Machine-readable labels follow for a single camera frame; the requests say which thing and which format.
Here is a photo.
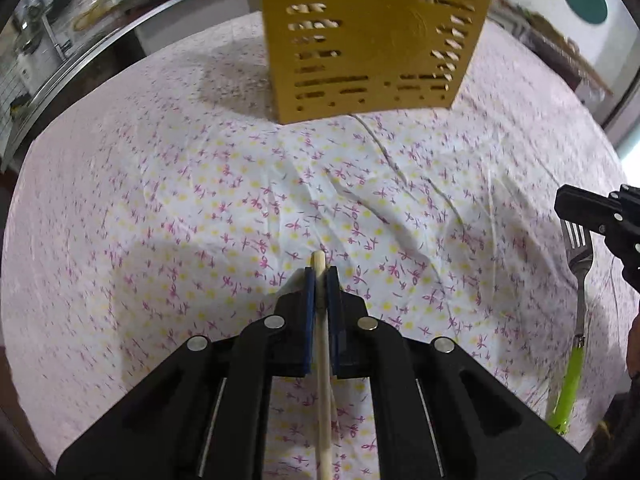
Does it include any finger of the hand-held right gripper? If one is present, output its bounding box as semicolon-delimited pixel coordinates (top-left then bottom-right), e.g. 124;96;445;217
554;183;640;292

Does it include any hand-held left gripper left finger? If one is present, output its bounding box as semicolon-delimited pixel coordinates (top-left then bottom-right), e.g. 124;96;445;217
55;268;317;480

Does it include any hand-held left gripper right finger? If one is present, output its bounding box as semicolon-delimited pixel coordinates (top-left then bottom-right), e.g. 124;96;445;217
326;266;587;480

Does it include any wooden chopstick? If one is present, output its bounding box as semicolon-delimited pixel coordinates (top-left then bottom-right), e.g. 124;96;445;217
310;251;336;480

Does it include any green-handled metal fork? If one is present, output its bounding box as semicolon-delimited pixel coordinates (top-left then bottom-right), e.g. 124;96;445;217
546;218;595;437

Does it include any gold slotted utensil holder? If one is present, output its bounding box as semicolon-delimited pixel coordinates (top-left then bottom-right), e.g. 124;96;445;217
255;0;497;125

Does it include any cluttered side shelf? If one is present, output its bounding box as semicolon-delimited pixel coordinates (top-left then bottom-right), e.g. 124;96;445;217
487;0;617;103

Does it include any floral tablecloth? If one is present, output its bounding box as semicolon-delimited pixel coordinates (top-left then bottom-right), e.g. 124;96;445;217
2;10;632;480

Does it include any steel kitchen counter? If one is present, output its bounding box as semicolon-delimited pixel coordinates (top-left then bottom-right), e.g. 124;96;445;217
0;0;261;173

